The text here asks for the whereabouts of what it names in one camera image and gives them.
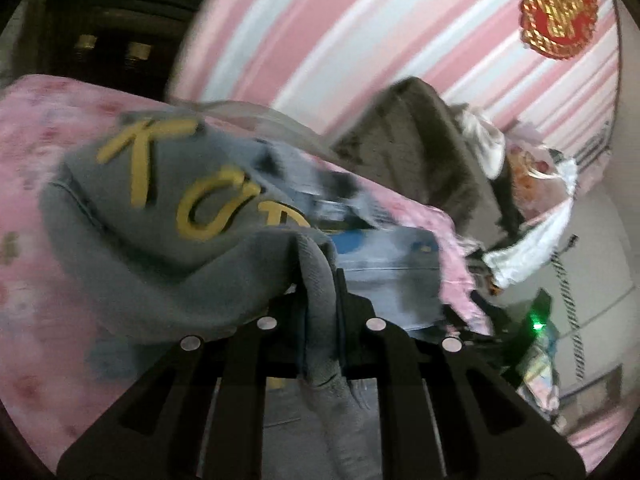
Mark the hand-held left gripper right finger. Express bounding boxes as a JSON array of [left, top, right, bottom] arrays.
[[335, 269, 587, 480]]

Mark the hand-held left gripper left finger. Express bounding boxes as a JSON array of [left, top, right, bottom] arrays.
[[56, 287, 305, 480]]

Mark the grey printed denim jacket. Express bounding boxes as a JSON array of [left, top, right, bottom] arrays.
[[40, 102, 446, 480]]

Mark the white hanging cloth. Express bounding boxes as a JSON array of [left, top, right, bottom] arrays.
[[482, 147, 581, 288]]

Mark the black cloth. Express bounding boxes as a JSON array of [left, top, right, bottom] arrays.
[[492, 160, 526, 236]]

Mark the pink printed gift bag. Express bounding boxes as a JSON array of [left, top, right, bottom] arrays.
[[505, 120, 576, 211]]

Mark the brown blanket covered chair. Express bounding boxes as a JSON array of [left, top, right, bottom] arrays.
[[332, 76, 526, 248]]

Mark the white folded cloth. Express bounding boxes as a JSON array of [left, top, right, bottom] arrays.
[[452, 105, 506, 181]]

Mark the black white striped cord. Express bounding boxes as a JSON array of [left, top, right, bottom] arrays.
[[552, 235, 586, 383]]

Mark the red gold wall decoration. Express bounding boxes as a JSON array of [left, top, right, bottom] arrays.
[[519, 0, 599, 61]]

